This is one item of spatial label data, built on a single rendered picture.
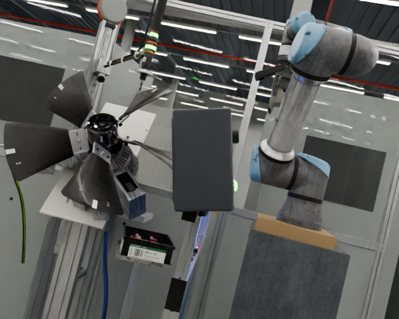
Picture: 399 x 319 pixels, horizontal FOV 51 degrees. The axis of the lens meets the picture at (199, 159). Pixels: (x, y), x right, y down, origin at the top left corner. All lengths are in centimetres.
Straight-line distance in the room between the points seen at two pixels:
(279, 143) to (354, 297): 134
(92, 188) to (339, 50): 89
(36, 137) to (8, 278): 120
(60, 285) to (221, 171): 121
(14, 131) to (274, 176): 95
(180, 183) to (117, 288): 172
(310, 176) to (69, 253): 101
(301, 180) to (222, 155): 65
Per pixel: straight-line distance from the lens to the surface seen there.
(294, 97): 124
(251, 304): 133
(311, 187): 139
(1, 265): 267
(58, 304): 188
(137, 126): 202
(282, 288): 132
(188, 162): 77
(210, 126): 77
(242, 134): 232
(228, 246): 232
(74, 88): 184
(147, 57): 168
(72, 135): 166
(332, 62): 120
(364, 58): 121
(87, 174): 149
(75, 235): 180
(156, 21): 172
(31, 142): 165
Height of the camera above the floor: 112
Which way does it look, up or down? 2 degrees up
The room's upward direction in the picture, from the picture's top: 14 degrees clockwise
